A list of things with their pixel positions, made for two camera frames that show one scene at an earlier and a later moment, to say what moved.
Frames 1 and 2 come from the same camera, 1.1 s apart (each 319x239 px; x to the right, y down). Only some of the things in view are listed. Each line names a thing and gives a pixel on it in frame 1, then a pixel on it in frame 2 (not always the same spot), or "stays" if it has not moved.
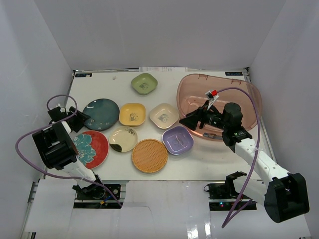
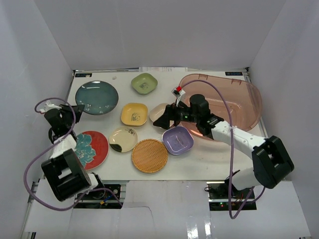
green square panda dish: (144, 83) stays
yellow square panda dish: (132, 114) stays
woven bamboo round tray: (150, 156) stays
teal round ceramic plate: (103, 113) to (98, 97)
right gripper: (200, 115) to (171, 111)
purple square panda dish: (177, 140) stays
